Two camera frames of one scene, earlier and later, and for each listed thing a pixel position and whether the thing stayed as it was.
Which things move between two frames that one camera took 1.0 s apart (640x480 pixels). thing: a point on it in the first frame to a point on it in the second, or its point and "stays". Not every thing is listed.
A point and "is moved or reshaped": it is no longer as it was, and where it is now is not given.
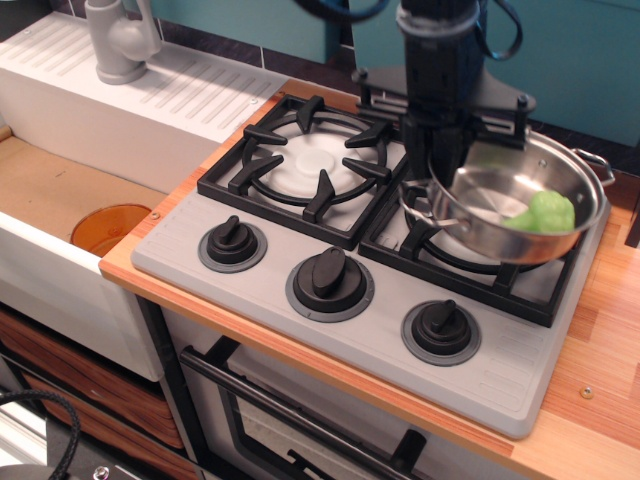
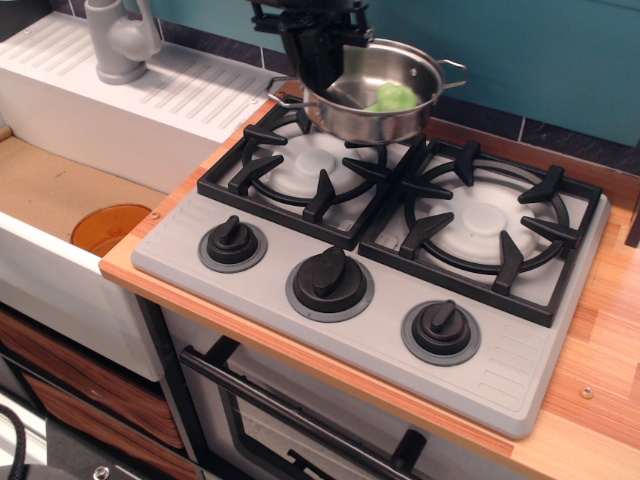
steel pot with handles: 521,197 to 384,95
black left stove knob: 232,247 stays
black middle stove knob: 330,287 stays
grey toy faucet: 122,44 stays
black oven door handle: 210,362 stays
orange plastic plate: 102,228 stays
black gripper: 444,86 to 315,33
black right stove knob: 441,333 stays
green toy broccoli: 548,212 is moved or reshaped
